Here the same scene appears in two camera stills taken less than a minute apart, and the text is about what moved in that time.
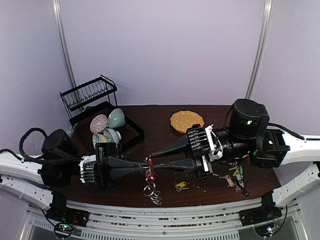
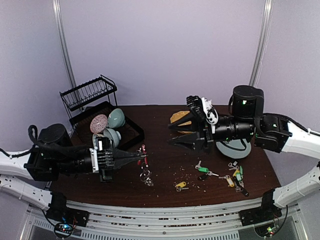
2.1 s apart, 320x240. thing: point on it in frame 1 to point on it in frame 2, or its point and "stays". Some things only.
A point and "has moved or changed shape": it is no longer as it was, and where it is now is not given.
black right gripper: (196, 152) to (203, 132)
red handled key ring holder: (149, 190) has moved or changed shape
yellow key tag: (181, 184) stays
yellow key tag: (231, 183) stays
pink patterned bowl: (98, 123) stays
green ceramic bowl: (116, 118) stays
